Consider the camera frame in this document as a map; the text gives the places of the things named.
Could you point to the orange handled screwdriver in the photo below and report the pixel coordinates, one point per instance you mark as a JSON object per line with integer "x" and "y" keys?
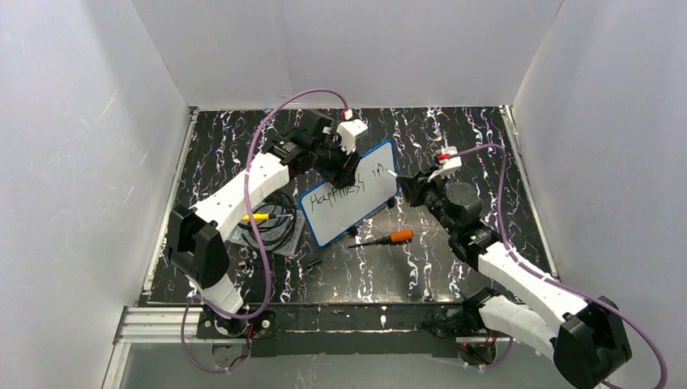
{"x": 396, "y": 238}

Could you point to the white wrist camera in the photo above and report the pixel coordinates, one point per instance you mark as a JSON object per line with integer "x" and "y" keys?
{"x": 349, "y": 132}
{"x": 447, "y": 162}

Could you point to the clear plastic box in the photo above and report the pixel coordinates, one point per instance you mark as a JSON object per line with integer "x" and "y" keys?
{"x": 279, "y": 236}

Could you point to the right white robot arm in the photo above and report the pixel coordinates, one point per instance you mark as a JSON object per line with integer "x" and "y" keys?
{"x": 585, "y": 340}

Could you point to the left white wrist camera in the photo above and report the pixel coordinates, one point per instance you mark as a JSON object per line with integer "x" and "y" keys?
{"x": 349, "y": 132}

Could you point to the yellow handled screwdriver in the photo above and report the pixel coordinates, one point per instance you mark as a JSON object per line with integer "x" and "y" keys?
{"x": 265, "y": 216}

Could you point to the blue framed whiteboard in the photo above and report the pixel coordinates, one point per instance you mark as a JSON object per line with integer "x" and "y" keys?
{"x": 331, "y": 212}

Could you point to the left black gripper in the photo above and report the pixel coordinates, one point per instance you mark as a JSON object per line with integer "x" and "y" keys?
{"x": 339, "y": 167}

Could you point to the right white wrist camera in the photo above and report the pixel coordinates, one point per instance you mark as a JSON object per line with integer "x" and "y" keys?
{"x": 447, "y": 162}

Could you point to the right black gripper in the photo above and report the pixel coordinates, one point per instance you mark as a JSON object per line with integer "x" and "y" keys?
{"x": 413, "y": 188}

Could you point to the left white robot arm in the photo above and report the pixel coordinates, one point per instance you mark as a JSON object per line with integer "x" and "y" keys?
{"x": 196, "y": 235}

